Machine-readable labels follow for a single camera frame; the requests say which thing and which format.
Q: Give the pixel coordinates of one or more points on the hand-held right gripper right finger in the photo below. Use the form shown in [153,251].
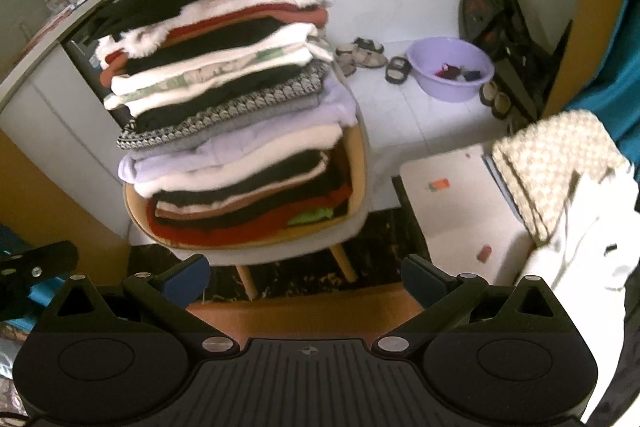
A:
[425,281]

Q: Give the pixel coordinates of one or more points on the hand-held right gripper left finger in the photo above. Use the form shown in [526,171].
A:
[187,276]

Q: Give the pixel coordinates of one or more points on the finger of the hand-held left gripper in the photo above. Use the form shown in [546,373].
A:
[40,264]

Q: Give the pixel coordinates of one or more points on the stack of folded clothes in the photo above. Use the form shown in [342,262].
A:
[225,117]

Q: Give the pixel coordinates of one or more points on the small pink item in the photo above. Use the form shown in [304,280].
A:
[485,254]

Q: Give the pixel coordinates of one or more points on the white low table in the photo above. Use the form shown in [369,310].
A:
[460,217]

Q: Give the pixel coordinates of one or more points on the small red card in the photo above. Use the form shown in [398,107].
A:
[438,185]

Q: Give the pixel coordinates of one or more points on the beige chair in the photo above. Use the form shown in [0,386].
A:
[357,187]

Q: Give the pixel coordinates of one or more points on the white cabinet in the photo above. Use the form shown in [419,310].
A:
[45,107]

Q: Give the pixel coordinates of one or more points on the white cloth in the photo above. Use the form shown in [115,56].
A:
[585,237]

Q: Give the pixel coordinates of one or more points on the beige checkered blanket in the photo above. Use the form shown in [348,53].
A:
[550,157]

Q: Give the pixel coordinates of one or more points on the pair of beige shoes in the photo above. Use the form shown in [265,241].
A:
[495,99]

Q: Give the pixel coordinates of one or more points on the purple plastic basin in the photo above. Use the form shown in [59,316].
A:
[450,87]

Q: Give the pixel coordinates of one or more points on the red and blue socks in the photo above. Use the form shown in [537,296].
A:
[457,73]

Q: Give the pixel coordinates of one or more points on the black sandal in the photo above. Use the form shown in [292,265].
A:
[398,69]

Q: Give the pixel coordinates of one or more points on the pair of grey sandals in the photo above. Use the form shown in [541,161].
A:
[362,53]

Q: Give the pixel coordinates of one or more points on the black exercise bike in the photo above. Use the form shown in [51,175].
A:
[500,12]

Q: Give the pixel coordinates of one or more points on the teal curtain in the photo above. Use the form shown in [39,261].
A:
[615,72]

